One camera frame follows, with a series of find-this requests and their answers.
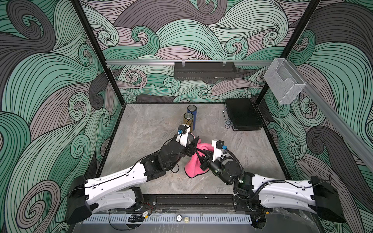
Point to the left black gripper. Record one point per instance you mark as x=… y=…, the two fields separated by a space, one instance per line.
x=190 y=149

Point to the pink microfiber cloth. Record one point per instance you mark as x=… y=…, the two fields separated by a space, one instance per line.
x=192 y=168

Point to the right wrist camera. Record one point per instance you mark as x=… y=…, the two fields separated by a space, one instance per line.
x=218 y=148

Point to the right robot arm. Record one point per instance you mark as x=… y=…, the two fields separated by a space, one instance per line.
x=261 y=194

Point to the white slotted cable duct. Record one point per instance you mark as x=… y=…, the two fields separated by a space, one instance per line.
x=173 y=219

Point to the metal rings on case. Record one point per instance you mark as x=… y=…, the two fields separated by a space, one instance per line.
x=226 y=121

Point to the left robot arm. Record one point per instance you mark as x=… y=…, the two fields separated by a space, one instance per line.
x=83 y=195

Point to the gold thermos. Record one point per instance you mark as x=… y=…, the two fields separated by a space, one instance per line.
x=188 y=120

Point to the pink thermos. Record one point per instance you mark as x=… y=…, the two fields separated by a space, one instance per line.
x=191 y=138

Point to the clear plastic wall holder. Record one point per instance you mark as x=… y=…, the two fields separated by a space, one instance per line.
x=284 y=80

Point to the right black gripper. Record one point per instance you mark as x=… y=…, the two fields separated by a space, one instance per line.
x=205 y=161

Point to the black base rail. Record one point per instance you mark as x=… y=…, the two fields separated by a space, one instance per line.
x=129 y=202

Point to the black wall shelf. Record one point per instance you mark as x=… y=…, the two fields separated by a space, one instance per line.
x=204 y=71

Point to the blue thermos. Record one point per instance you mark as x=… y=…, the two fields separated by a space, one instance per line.
x=193 y=110

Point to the black case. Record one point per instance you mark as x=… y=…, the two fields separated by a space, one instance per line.
x=243 y=115

